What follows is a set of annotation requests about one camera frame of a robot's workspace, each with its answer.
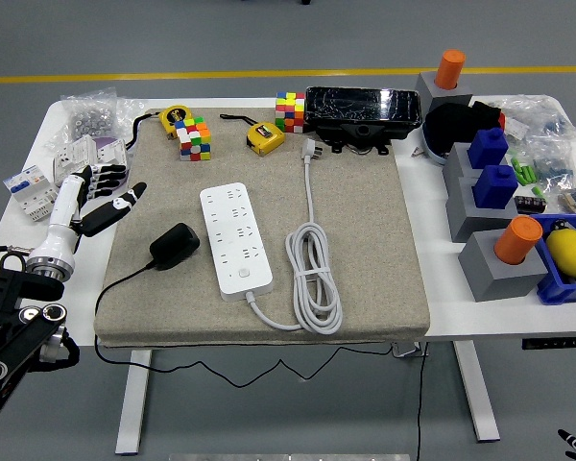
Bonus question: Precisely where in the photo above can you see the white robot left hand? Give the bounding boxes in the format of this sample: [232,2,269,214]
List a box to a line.
[30,164,148,266]

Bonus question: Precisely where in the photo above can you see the black plug adapter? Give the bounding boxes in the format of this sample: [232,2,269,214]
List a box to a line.
[148,222,202,271]

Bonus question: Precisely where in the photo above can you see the white power strip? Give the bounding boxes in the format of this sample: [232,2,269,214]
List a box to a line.
[199,182,275,303]

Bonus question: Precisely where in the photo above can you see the white blue circuit breaker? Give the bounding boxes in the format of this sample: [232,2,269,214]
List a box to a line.
[3,164,61,224]

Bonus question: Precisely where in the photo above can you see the purple ribbon roll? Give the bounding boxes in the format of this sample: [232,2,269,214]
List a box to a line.
[89,135,132,189]

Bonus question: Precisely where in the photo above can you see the clear bag of nuts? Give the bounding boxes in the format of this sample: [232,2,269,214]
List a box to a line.
[45,86,145,150]

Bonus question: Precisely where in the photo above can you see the black desk control panel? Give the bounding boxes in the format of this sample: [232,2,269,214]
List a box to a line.
[521,337,576,351]

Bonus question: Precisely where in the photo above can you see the white table leg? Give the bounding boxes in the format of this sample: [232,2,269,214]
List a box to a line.
[453,340,501,443]
[114,349,153,456]

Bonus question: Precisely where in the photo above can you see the round yellow tape measure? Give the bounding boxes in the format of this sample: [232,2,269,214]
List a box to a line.
[124,105,194,151]

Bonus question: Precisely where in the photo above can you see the scrambled puzzle cube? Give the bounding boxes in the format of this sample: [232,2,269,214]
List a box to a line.
[174,116,213,162]

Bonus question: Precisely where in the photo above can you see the blue plastic bin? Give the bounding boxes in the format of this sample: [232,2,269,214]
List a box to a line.
[530,212,576,305]

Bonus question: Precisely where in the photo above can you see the grey block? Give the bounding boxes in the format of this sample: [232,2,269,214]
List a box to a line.
[444,176,519,244]
[458,229,549,303]
[415,71,475,114]
[442,142,481,196]

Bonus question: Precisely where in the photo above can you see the yellow lemon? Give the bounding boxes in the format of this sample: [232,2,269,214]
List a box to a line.
[545,229,576,278]

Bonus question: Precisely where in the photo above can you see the orange cylinder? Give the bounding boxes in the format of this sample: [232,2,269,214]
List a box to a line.
[434,49,467,91]
[493,215,544,266]

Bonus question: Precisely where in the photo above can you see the square yellow tape measure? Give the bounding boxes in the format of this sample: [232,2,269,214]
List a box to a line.
[219,112,286,158]

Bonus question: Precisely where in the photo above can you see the black component strip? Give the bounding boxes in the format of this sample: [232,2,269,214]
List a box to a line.
[514,194,548,216]

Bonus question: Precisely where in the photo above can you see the neon puzzle cube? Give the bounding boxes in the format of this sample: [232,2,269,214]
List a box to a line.
[275,91,307,134]

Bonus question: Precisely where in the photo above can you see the blue block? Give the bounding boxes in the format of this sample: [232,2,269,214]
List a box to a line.
[472,164,519,210]
[467,127,510,170]

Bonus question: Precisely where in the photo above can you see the green plastic pegs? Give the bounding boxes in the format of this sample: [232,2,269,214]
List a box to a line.
[510,158,539,187]

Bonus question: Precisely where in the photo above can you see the clear bag blue parts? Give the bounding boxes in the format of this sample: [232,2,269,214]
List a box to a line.
[527,136,576,191]

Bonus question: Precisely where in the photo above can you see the grey-brown mat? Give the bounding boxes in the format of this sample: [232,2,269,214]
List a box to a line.
[93,106,432,348]

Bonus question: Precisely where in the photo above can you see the glossy black box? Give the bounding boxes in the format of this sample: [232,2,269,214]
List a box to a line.
[304,85,423,141]

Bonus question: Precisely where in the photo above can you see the white dish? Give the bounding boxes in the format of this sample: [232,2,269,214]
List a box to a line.
[420,122,450,167]

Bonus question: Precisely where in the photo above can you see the large clear parts bag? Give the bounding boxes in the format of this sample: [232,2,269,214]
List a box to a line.
[487,94,576,145]

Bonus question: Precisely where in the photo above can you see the black cloth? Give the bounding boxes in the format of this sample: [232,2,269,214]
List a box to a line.
[424,100,505,155]

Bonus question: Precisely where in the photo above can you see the white wall socket plate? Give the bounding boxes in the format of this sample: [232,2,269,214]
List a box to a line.
[94,137,129,169]
[52,135,99,186]

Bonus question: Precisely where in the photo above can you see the hanging black cable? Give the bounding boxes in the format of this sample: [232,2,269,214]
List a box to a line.
[415,341,431,461]

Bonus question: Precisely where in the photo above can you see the metal under-table bracket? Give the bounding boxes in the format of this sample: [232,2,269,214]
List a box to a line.
[391,341,431,359]

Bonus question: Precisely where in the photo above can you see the thin black adapter cord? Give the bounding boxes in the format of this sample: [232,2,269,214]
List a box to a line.
[93,262,399,389]

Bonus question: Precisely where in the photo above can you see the white power strip cable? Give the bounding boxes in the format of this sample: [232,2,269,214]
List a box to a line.
[244,137,344,336]

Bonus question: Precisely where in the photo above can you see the black bracket mount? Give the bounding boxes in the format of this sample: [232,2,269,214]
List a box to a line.
[315,122,394,158]

